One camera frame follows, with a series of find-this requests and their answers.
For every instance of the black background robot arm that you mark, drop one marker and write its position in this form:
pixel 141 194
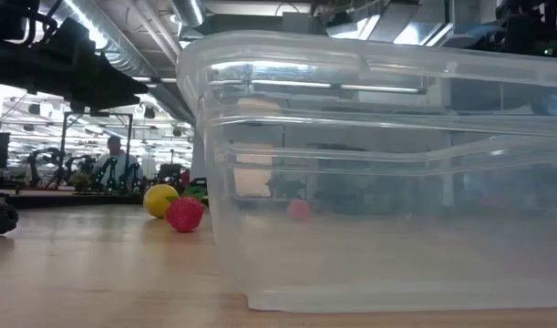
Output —
pixel 34 164

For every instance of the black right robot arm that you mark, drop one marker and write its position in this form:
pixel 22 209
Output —
pixel 533 27

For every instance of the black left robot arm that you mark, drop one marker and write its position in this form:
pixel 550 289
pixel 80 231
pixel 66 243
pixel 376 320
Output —
pixel 13 64

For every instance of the pink ball fruit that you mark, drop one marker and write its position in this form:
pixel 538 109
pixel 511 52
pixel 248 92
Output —
pixel 298 210

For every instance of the black table frame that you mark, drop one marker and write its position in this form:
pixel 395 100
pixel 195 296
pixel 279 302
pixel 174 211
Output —
pixel 68 200

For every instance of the small green background plant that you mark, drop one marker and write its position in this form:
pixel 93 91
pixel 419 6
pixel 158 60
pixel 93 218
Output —
pixel 79 181

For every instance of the green plastic background object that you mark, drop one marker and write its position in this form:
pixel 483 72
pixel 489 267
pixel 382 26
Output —
pixel 195 191

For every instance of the black bumpy blackberry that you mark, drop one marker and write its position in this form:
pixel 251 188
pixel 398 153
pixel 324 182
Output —
pixel 0 218

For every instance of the yellow lemon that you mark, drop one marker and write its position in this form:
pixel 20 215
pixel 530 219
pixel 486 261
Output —
pixel 156 200

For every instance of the clear plastic tupperware container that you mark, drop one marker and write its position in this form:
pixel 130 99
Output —
pixel 396 255

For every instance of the black background stand frame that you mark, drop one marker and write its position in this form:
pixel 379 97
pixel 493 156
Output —
pixel 129 136

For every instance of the large red strawberry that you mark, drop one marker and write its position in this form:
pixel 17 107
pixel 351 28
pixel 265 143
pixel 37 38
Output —
pixel 184 216

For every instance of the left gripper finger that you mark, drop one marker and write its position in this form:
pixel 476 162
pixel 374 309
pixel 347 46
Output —
pixel 120 82
pixel 116 101

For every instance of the person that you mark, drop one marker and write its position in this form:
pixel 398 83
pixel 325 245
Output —
pixel 116 161

